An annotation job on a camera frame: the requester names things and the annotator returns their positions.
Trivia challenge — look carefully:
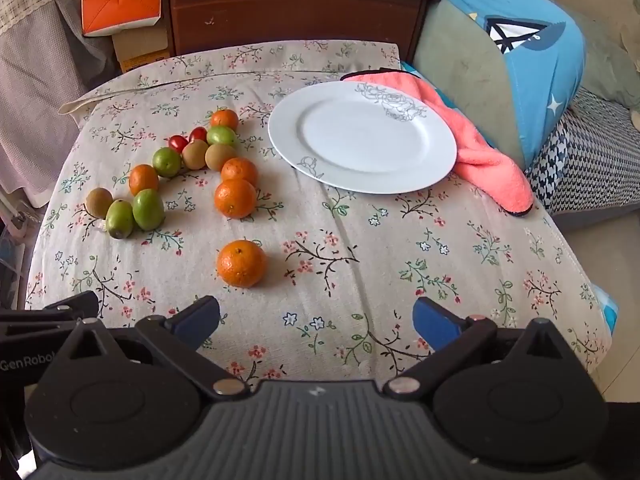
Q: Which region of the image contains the purple checked cloth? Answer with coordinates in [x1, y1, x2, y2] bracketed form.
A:
[0, 2, 118, 206]

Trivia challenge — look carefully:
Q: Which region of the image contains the houndstooth bed sheet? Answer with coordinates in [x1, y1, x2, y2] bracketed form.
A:
[524, 87, 640, 217]

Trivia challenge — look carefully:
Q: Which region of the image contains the dark wooden nightstand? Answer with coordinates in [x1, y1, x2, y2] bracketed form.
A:
[146, 0, 445, 63]

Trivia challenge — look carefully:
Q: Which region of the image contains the brown cardboard box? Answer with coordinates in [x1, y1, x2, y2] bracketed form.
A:
[111, 25, 171, 75]

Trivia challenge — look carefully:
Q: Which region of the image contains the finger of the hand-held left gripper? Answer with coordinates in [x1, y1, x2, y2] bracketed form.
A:
[0, 290, 101, 337]

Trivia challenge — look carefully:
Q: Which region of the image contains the blue printed quilt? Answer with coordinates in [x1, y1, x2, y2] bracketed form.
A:
[407, 0, 587, 171]

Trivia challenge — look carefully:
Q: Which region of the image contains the pink towel with black trim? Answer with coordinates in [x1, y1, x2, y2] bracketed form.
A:
[341, 67, 535, 218]

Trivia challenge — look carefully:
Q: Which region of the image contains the beige checked cloth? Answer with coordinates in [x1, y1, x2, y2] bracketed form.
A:
[0, 0, 86, 36]

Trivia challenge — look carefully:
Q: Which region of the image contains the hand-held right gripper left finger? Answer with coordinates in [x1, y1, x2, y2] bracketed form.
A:
[65, 296, 251, 401]

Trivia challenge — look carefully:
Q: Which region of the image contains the green jujube with dark spot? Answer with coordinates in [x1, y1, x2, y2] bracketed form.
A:
[105, 199, 135, 240]

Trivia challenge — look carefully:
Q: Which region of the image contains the grey-green cushion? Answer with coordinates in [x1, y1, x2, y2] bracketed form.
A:
[412, 0, 527, 171]

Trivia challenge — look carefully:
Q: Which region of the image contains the white plate with rose print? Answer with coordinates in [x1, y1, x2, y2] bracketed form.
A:
[267, 81, 458, 195]

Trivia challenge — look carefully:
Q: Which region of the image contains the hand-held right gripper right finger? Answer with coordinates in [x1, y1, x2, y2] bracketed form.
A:
[382, 296, 571, 401]

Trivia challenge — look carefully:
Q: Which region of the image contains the orange mandarin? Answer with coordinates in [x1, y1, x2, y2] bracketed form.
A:
[214, 178, 258, 220]
[210, 108, 240, 131]
[128, 164, 160, 197]
[220, 157, 259, 187]
[216, 239, 269, 289]

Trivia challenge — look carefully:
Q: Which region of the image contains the floral tablecloth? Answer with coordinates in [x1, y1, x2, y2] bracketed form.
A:
[25, 40, 615, 393]

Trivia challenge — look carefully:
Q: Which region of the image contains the brown kiwi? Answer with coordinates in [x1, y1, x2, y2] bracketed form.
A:
[85, 187, 114, 220]
[205, 143, 237, 172]
[181, 140, 209, 171]

